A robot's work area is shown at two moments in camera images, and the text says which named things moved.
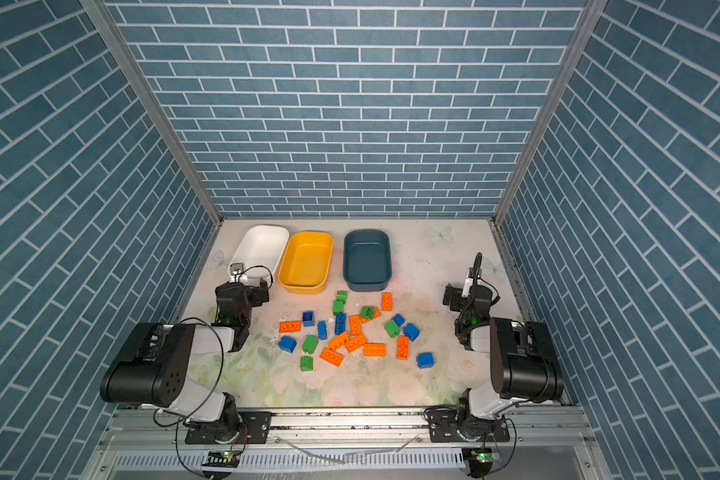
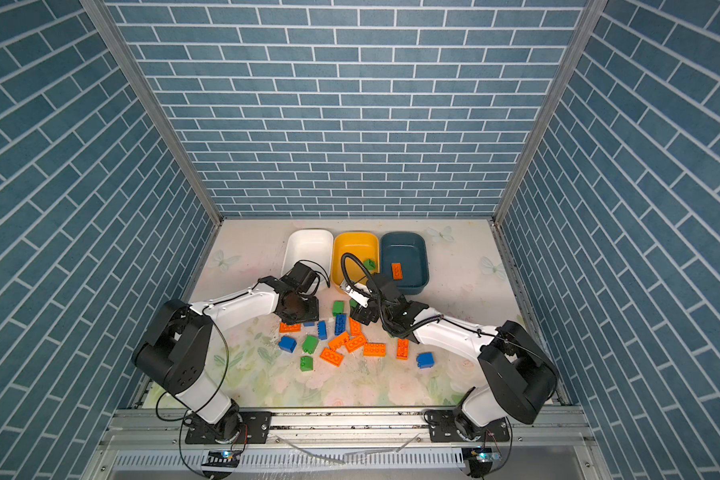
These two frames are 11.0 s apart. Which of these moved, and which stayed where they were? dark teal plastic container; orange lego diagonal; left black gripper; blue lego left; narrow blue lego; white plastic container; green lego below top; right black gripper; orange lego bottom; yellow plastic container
Moved: white plastic container; dark teal plastic container; left black gripper; yellow plastic container; right black gripper
Stayed: blue lego left; orange lego diagonal; narrow blue lego; orange lego bottom; green lego below top
